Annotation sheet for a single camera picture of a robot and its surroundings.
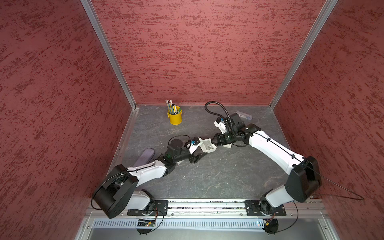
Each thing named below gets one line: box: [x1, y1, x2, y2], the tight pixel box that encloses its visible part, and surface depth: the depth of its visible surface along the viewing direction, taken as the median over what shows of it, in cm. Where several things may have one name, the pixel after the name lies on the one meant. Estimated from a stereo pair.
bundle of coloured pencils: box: [165, 99, 182, 115], surface depth 105 cm
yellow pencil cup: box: [167, 106, 183, 126], surface depth 107 cm
